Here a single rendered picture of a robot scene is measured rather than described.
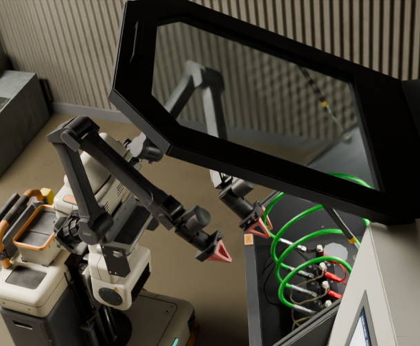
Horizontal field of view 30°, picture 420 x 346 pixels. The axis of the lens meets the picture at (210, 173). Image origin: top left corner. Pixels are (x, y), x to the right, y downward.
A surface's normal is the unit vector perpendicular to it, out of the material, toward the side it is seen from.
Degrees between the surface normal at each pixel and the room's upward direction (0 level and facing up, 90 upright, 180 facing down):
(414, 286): 0
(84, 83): 90
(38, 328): 90
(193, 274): 0
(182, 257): 0
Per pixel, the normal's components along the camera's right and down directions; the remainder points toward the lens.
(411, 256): -0.12, -0.76
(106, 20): -0.37, 0.63
